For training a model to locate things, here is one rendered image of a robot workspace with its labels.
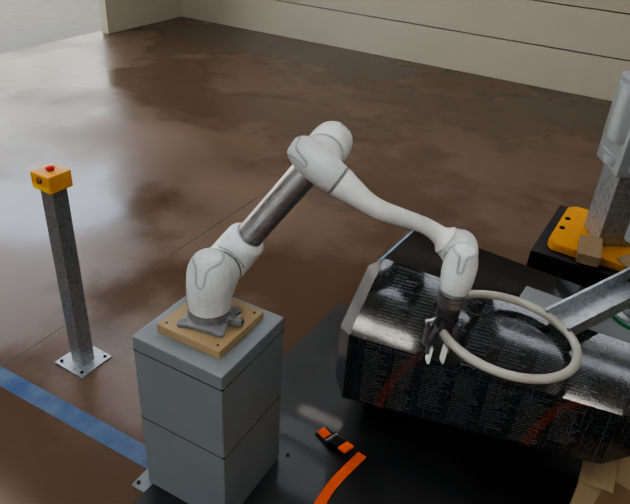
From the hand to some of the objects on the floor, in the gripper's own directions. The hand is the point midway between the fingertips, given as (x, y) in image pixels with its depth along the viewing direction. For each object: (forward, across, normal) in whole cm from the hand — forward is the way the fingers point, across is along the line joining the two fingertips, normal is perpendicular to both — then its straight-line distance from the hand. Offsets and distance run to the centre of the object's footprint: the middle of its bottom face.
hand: (436, 354), depth 214 cm
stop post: (+96, -136, +111) cm, 200 cm away
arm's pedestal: (+94, -69, +34) cm, 121 cm away
